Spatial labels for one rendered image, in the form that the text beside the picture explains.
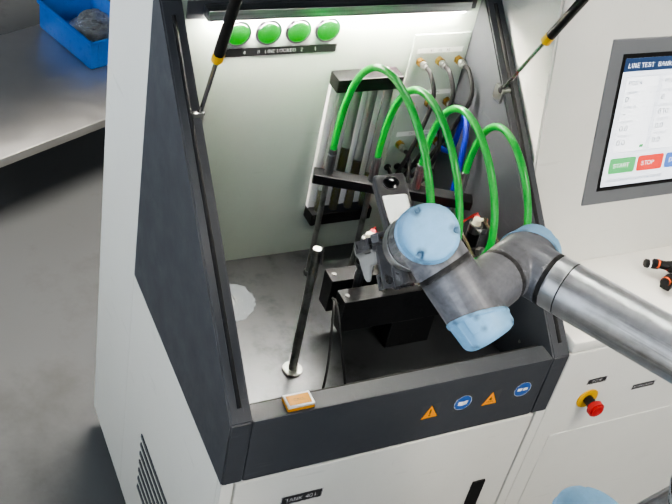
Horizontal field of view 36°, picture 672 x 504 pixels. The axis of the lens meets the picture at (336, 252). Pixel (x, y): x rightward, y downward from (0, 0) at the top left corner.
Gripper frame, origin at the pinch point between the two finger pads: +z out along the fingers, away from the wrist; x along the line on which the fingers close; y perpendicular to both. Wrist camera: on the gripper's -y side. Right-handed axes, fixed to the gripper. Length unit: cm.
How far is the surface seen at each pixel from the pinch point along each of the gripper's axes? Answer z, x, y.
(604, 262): 56, 56, 7
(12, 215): 200, -90, -47
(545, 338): 39, 34, 20
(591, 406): 49, 44, 36
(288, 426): 23.0, -18.4, 26.4
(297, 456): 30.4, -17.4, 32.5
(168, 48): 17, -28, -41
